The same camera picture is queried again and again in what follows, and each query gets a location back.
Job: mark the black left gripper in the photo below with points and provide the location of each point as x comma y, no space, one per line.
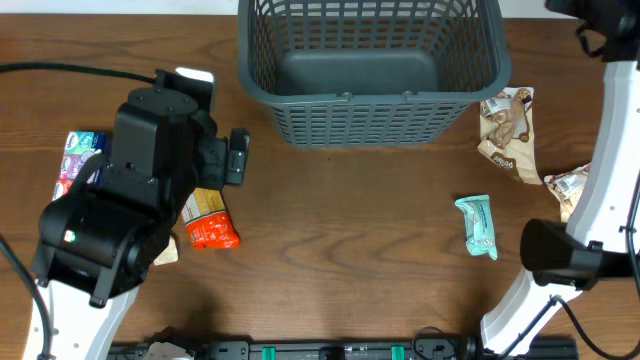
236,157

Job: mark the Kleenex tissue multipack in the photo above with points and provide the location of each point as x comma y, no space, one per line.
79,147

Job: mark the orange cookie package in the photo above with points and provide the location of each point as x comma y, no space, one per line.
208,224

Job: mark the beige snack bag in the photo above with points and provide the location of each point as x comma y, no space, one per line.
567,188
169,255

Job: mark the teal snack wrapper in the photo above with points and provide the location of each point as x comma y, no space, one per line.
479,227

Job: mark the beige cookie bag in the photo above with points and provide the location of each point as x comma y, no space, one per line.
507,133

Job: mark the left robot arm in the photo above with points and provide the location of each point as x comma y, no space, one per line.
98,241

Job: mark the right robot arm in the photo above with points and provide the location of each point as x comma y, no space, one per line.
562,261

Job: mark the grey plastic basket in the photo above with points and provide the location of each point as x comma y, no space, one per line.
351,73

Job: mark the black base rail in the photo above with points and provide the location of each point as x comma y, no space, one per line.
425,348

